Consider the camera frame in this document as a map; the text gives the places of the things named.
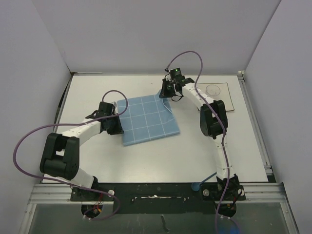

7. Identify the blue grid placemat cloth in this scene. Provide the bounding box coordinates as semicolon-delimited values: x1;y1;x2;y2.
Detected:
117;93;180;146

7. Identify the clear drinking glass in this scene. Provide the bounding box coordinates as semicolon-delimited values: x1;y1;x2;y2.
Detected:
206;84;221;97

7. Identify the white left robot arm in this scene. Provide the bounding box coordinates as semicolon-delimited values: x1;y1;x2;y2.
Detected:
39;101;124;200

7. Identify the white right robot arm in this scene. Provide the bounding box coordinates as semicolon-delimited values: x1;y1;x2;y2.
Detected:
159;68;235;199

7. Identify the square white plate dark rim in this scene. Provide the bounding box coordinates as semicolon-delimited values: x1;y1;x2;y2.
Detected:
196;83;234;112

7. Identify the blue plastic spoon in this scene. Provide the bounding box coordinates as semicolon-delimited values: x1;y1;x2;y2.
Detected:
191;172;217;192

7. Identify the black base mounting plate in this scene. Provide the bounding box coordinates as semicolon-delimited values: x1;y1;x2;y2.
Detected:
70;182;246;216

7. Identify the aluminium table frame rail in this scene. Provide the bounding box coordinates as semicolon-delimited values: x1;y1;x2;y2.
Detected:
237;70;299;234

